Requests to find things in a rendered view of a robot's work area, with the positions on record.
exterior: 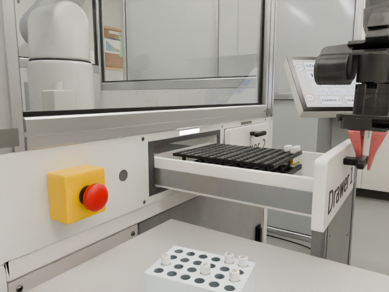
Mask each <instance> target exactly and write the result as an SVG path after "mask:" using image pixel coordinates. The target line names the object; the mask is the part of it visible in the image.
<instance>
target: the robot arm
mask: <svg viewBox="0 0 389 292"><path fill-rule="evenodd" d="M363 28H364V31H365V39H364V40H358V41H348V44H343V45H335V46H327V47H324V48H323V49H322V50H321V52H320V55H319V56H317V58H316V60H315V64H314V80H315V82H316V84H317V85H350V84H351V83H352V81H353V80H354V79H355V77H356V75H357V77H356V83H362V84H355V93H354V104H353V113H339V114H336V121H341V123H340V128H341V129H348V131H347V132H348V136H349V138H350V141H351V143H352V146H353V148H354V151H355V155H356V157H359V158H360V157H361V156H362V155H363V150H364V138H365V131H366V130H369V131H372V135H371V140H370V147H369V156H368V165H367V170H370V168H371V165H372V163H373V160H374V157H375V154H376V152H377V150H378V149H379V147H380V145H381V144H382V142H383V140H384V139H385V137H386V135H387V133H388V130H389V0H365V9H364V13H363Z"/></svg>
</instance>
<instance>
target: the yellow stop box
mask: <svg viewBox="0 0 389 292"><path fill-rule="evenodd" d="M94 183H99V184H102V185H105V173H104V168H103V167H99V166H92V165H81V166H75V167H70V168H66V169H61V170H56V171H51V172H49V173H48V174H47V186H48V196H49V211H50V218H51V219H52V220H55V221H58V222H61V223H63V224H72V223H74V222H77V221H80V220H82V219H85V218H87V217H91V216H93V215H96V214H98V213H101V212H103V211H105V210H106V205H105V206H104V207H103V208H102V209H101V210H99V211H90V210H88V209H86V208H85V206H84V204H83V194H84V192H85V190H86V188H87V187H88V186H90V185H92V184H94Z"/></svg>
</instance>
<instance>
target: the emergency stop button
mask: <svg viewBox="0 0 389 292"><path fill-rule="evenodd" d="M107 201H108V190H107V188H106V186H104V185H102V184H99V183H94V184H92V185H90V186H88V187H87V188H86V190H85V192H84V194H83V204H84V206H85V208H86V209H88V210H90V211H99V210H101V209H102V208H103V207H104V206H105V205H106V203H107Z"/></svg>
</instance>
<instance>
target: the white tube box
mask: <svg viewBox="0 0 389 292"><path fill-rule="evenodd" d="M165 254H169V255H170V258H171V262H170V265H169V266H162V262H161V258H159V259H158V260H157V261H156V262H155V263H154V264H153V265H152V266H151V267H149V268H148V269H147V270H146V271H145V272H144V292H254V290H255V272H256V263H255V262H252V261H248V264H247V267H246V268H242V267H239V266H238V258H234V261H233V264H231V265H228V264H225V256H224V255H218V254H213V253H208V252H204V251H199V250H193V249H189V248H185V247H179V246H173V247H172V248H171V249H169V251H168V252H166V253H165ZM203 262H208V263H209V264H210V275H207V276H204V275H201V272H200V265H201V263H203ZM231 269H238V270H239V271H240V278H239V282H237V283H233V282H230V280H229V271H230V270H231Z"/></svg>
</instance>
